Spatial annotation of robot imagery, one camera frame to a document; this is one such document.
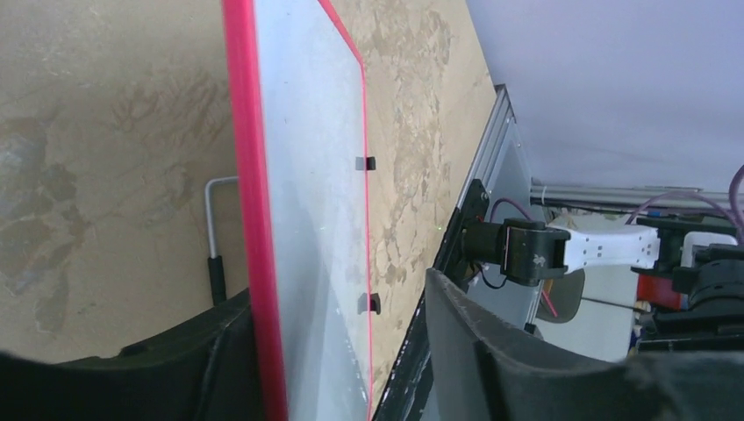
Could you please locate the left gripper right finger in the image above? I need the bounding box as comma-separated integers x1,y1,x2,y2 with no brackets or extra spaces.
425,268,743,420

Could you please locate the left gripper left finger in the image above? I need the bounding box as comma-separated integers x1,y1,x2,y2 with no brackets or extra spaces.
1,290,265,420

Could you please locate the red framed whiteboard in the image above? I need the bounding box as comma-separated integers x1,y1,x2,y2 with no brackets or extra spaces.
223,1,373,420

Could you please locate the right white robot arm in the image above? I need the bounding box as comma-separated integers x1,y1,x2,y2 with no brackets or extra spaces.
461,218,743,352

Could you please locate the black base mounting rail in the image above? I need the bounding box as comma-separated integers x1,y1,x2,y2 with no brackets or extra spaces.
371,178,492,421

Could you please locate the black whiteboard stand bracket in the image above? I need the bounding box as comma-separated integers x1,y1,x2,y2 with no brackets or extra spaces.
204,176,238,306

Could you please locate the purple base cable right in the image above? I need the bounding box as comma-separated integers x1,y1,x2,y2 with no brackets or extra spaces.
490,197,533,225

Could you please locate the aluminium frame rail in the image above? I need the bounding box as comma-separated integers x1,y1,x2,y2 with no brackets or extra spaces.
456,84,722,214

